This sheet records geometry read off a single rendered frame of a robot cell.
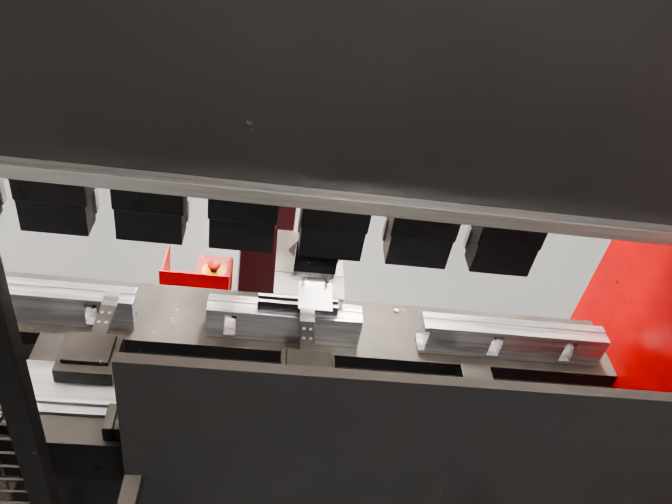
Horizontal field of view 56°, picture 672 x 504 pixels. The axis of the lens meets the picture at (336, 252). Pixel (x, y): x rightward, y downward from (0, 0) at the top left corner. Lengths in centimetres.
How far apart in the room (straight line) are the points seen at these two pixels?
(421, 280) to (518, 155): 222
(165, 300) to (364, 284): 161
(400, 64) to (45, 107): 56
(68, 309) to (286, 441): 75
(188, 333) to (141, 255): 162
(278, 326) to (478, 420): 67
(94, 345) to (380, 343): 71
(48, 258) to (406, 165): 243
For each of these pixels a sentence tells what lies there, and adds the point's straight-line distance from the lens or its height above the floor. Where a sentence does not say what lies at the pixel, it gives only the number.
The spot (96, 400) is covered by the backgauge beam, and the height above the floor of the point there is 98.
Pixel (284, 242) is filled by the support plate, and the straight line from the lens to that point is 176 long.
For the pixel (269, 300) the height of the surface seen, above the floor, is 100.
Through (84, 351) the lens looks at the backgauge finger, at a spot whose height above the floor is 103.
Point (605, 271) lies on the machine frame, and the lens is 198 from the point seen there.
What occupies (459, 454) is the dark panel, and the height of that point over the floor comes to 116.
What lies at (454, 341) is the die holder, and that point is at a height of 93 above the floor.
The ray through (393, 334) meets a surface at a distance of 173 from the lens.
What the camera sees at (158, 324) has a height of 87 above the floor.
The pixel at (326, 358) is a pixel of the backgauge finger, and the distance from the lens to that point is 142.
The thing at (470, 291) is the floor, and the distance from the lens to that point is 334.
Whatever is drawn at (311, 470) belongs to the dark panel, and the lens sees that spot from 120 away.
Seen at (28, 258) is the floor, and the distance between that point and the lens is 331.
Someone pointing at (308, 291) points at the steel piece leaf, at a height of 100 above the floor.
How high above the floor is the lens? 209
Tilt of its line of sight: 39 degrees down
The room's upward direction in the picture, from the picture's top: 11 degrees clockwise
